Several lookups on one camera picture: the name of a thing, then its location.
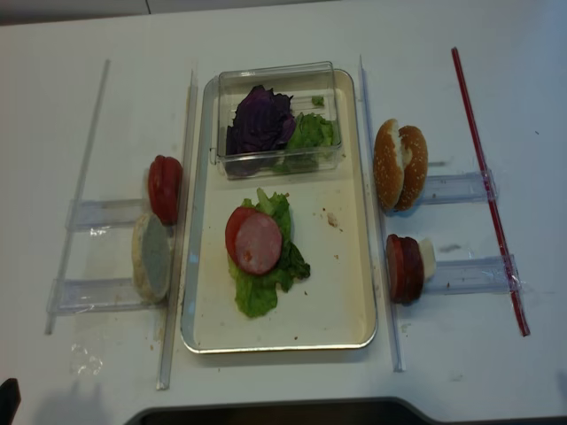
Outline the white bread bun left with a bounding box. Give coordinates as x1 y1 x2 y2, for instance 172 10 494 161
131 212 172 304

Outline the clear upper left crossbar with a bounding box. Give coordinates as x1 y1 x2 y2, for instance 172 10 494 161
66 199 150 232

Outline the red tomato slice on tray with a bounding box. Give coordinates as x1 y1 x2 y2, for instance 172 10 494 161
225 206 257 266

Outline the sesame bun right half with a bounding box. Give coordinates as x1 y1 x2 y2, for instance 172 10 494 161
394 126 429 211

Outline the sesame bun left half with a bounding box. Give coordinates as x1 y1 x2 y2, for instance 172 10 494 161
373 119 404 211

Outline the stack of meat slices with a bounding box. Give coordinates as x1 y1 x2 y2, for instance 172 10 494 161
386 234 425 305

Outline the sliced tomato stack left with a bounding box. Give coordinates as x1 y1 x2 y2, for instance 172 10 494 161
147 155 183 226

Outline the clear rail right of tray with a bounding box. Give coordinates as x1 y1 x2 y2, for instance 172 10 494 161
358 55 406 373

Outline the cream metal serving tray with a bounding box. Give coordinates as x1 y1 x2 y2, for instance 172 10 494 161
181 70 379 354

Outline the green lettuce leaf on tray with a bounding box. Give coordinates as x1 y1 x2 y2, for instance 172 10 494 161
227 188 311 318

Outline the clear plastic container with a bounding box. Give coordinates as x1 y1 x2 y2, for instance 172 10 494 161
209 62 342 180

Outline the sesame bun half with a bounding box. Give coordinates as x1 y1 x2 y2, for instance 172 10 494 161
373 119 404 211
394 126 429 211

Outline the clear lower left crossbar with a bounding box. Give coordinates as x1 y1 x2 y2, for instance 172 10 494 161
47 278 152 315

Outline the red plastic strip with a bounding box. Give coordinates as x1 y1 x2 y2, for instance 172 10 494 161
451 47 531 337

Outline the clear far left rail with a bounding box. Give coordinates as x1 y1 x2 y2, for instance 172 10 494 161
44 58 112 336

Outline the purple cabbage leaf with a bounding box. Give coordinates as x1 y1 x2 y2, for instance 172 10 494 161
226 85 296 155

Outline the pink meat patty slice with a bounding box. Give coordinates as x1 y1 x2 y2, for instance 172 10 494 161
235 212 283 275

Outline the green lettuce in container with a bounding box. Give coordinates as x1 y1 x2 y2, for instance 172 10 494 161
268 94 337 174

